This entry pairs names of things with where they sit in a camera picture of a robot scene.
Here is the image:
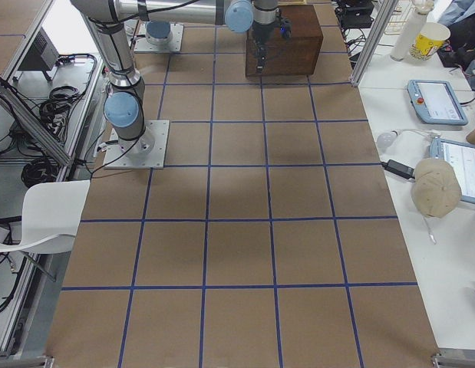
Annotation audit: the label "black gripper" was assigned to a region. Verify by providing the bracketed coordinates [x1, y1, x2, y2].
[252, 22, 275, 73]

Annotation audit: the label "dark wooden drawer cabinet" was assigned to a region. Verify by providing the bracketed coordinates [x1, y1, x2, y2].
[246, 5, 323, 77]

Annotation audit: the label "white light bulb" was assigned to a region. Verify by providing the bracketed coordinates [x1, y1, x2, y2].
[376, 130, 399, 151]

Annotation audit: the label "white paper roll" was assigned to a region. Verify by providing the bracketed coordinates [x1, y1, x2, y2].
[390, 0, 434, 61]

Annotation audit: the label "yellow paper popcorn cup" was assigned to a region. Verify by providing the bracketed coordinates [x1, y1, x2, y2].
[409, 22, 450, 60]

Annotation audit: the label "black power adapter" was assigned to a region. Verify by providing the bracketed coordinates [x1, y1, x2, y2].
[381, 159, 414, 179]

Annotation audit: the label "upper blue teach pendant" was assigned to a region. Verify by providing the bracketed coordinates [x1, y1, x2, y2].
[407, 80, 468, 126]

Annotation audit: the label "blue teach pendant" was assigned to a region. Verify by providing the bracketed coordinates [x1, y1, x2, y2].
[407, 80, 468, 126]
[429, 137, 475, 204]

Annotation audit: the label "grey control box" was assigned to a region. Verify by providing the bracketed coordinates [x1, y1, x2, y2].
[18, 28, 59, 82]

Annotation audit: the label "beige baseball cap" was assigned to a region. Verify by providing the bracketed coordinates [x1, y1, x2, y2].
[411, 158, 462, 218]

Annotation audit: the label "lower blue teach pendant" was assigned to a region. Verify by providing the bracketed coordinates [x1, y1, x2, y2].
[429, 137, 475, 204]

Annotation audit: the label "white plastic chair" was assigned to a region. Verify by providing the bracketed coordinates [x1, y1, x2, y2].
[0, 180, 91, 254]

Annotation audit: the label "aluminium frame post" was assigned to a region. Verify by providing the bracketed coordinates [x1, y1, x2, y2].
[350, 0, 398, 87]

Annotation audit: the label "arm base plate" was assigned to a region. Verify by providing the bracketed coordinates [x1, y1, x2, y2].
[103, 120, 170, 169]
[134, 23, 184, 54]

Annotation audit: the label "black coiled cables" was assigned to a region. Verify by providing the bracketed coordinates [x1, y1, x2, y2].
[38, 85, 87, 133]

